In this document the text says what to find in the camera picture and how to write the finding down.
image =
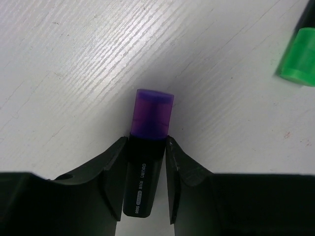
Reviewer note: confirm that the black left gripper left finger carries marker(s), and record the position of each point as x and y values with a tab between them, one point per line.
86	201

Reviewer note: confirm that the green cap black highlighter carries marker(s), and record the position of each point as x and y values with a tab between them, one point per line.
298	62

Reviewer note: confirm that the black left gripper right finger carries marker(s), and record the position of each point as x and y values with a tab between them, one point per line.
202	203

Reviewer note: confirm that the purple cap black highlighter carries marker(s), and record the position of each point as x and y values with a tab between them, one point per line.
145	150

